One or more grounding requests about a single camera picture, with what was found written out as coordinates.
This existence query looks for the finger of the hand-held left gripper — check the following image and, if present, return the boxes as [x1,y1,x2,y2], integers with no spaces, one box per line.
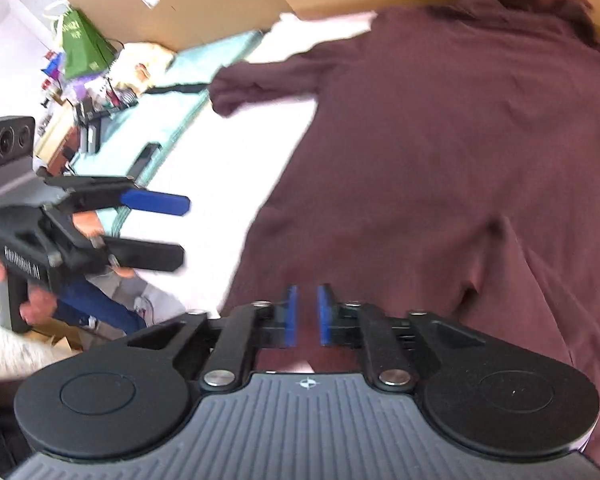
[37,174,191,217]
[95,236,186,274]

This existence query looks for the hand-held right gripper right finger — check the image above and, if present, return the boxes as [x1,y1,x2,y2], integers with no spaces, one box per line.
[316,284,486,393]

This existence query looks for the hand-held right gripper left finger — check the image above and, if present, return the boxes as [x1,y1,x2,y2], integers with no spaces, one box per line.
[127,284,299,393]

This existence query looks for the maroon long-sleeved top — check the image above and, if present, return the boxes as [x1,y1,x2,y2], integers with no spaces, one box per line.
[207,0,600,461]

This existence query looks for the person's left hand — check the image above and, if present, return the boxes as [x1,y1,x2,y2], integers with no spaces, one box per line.
[0,249,59,327]

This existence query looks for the black phone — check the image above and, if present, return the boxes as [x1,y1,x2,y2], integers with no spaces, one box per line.
[130,142,162,177]

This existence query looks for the person's blue jeans leg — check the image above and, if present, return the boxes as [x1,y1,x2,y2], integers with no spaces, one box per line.
[50,272,148,337]

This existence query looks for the black grey hand tool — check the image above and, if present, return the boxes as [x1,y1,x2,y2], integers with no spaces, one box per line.
[74,97,141,155]

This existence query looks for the person's white fleece jacket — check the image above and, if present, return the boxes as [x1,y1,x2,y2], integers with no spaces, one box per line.
[0,317,83,386]

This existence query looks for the teal folded blanket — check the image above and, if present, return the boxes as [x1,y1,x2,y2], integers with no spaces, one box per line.
[65,30,266,221]

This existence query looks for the orange striped cloth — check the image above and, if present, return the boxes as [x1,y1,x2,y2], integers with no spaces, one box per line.
[107,42,176,93]

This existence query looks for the green paper bag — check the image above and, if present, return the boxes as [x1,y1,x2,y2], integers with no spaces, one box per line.
[45,2,118,81]

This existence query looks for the black strap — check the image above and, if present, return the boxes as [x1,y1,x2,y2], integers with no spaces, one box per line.
[145,83,212,97]

